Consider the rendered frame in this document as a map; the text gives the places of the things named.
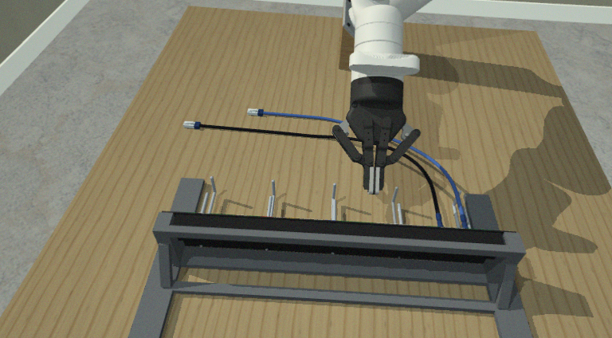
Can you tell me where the white cable plug with dark blue boot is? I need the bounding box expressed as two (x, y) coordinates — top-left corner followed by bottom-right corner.
(247, 108), (264, 116)

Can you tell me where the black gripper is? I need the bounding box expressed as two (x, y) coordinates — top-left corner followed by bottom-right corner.
(332, 76), (421, 195)

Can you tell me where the white and blue cable plug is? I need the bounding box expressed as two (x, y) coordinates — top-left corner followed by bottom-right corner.
(183, 121), (201, 129)

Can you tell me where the black patch cord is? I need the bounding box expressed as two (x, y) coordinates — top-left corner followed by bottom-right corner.
(199, 124), (441, 221)

